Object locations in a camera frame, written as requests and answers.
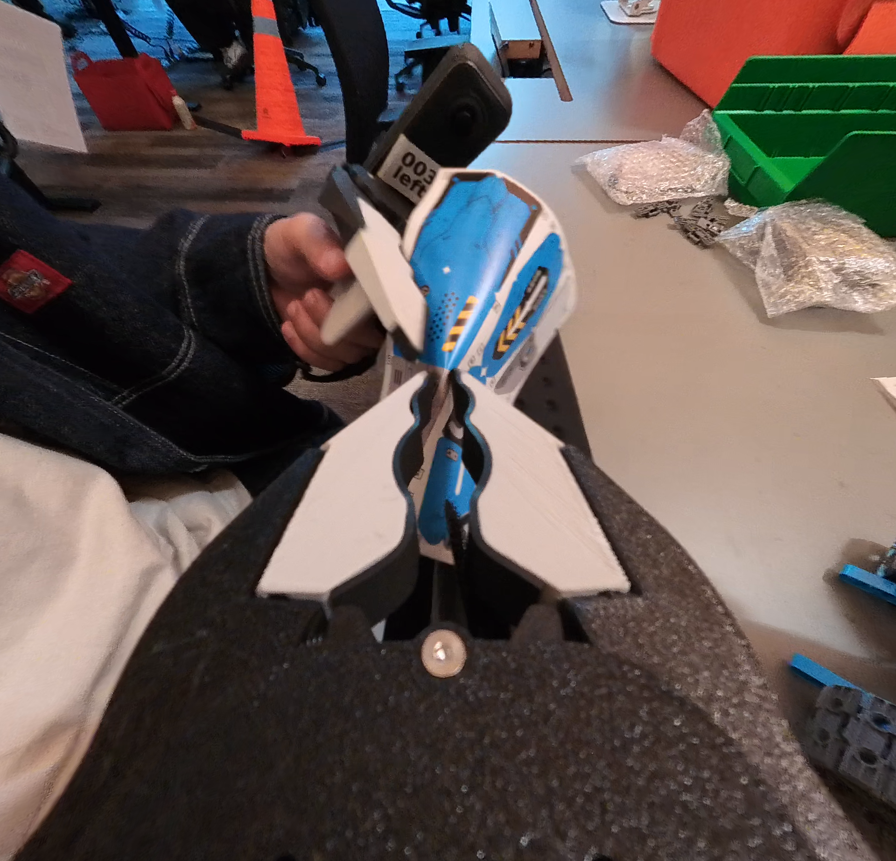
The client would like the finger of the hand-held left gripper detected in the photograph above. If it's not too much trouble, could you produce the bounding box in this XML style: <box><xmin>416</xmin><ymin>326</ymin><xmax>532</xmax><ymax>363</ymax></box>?
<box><xmin>343</xmin><ymin>196</ymin><xmax>429</xmax><ymax>357</ymax></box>

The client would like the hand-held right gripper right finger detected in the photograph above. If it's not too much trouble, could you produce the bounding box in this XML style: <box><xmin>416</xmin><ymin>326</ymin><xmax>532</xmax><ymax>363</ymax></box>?
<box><xmin>458</xmin><ymin>373</ymin><xmax>632</xmax><ymax>603</ymax></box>

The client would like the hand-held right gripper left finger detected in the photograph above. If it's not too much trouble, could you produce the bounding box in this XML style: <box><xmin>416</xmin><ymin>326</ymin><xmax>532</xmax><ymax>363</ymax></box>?
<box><xmin>255</xmin><ymin>373</ymin><xmax>431</xmax><ymax>609</ymax></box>

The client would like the blue sticker sheet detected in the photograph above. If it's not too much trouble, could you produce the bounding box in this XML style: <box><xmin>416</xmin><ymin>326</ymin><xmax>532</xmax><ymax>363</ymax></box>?
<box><xmin>378</xmin><ymin>167</ymin><xmax>579</xmax><ymax>569</ymax></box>

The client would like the blue grey building-block toy robot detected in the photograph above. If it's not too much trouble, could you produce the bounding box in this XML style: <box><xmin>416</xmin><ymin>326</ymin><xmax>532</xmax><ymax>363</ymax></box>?
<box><xmin>787</xmin><ymin>538</ymin><xmax>896</xmax><ymax>814</ymax></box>

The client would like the person's left forearm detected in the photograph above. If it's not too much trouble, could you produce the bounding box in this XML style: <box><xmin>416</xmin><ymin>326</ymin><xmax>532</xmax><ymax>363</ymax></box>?
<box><xmin>136</xmin><ymin>209</ymin><xmax>298</xmax><ymax>400</ymax></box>

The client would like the grey desk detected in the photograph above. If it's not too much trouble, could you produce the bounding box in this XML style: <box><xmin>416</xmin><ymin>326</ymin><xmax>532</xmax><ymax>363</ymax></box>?
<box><xmin>462</xmin><ymin>136</ymin><xmax>896</xmax><ymax>736</ymax></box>

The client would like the person's left hand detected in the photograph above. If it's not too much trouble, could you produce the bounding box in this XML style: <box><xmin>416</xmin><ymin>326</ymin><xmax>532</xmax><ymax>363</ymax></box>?
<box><xmin>262</xmin><ymin>212</ymin><xmax>386</xmax><ymax>373</ymax></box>

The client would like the black office chair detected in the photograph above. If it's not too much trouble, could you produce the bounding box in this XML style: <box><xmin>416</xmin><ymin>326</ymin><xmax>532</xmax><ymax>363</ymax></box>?
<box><xmin>384</xmin><ymin>0</ymin><xmax>484</xmax><ymax>93</ymax></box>
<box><xmin>300</xmin><ymin>0</ymin><xmax>391</xmax><ymax>168</ymax></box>
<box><xmin>162</xmin><ymin>0</ymin><xmax>329</xmax><ymax>91</ymax></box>

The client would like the black perforated board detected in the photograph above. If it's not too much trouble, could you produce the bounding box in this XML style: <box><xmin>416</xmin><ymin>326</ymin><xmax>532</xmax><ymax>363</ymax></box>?
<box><xmin>513</xmin><ymin>335</ymin><xmax>595</xmax><ymax>457</ymax></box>

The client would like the orange traffic cone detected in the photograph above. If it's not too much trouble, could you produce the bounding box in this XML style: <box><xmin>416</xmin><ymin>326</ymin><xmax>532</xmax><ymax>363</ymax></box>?
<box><xmin>240</xmin><ymin>0</ymin><xmax>324</xmax><ymax>151</ymax></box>

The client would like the bubble wrap bag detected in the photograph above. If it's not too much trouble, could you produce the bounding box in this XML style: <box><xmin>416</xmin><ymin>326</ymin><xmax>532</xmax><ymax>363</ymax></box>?
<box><xmin>716</xmin><ymin>199</ymin><xmax>896</xmax><ymax>319</ymax></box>
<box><xmin>576</xmin><ymin>111</ymin><xmax>734</xmax><ymax>209</ymax></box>

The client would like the pile of grey track links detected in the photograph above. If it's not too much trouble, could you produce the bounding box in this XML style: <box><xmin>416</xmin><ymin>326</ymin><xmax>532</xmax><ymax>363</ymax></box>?
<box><xmin>632</xmin><ymin>196</ymin><xmax>734</xmax><ymax>247</ymax></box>

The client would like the person's white shirt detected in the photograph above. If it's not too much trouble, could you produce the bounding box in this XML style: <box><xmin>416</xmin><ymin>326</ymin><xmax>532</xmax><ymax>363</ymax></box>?
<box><xmin>0</xmin><ymin>433</ymin><xmax>254</xmax><ymax>858</ymax></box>

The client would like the orange sofa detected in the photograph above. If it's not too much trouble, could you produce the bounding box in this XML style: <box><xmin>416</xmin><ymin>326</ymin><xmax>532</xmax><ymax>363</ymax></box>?
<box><xmin>650</xmin><ymin>0</ymin><xmax>896</xmax><ymax>109</ymax></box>

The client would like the person's dark denim jacket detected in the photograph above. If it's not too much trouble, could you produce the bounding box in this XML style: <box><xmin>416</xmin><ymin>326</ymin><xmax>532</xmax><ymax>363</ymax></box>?
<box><xmin>0</xmin><ymin>171</ymin><xmax>345</xmax><ymax>480</ymax></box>

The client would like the red bag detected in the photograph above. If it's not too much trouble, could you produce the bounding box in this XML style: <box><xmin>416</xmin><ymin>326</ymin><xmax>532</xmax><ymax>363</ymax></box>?
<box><xmin>70</xmin><ymin>51</ymin><xmax>182</xmax><ymax>133</ymax></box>

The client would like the green storage bin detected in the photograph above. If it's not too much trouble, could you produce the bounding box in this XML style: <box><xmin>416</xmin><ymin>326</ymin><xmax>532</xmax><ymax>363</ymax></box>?
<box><xmin>712</xmin><ymin>54</ymin><xmax>896</xmax><ymax>240</ymax></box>

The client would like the white board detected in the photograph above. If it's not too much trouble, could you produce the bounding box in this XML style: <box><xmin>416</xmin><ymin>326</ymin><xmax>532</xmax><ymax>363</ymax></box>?
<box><xmin>0</xmin><ymin>0</ymin><xmax>90</xmax><ymax>155</ymax></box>

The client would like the white desk with cable slot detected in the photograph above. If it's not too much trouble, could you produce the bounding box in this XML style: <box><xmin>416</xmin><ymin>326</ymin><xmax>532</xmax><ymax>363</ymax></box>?
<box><xmin>468</xmin><ymin>0</ymin><xmax>709</xmax><ymax>142</ymax></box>

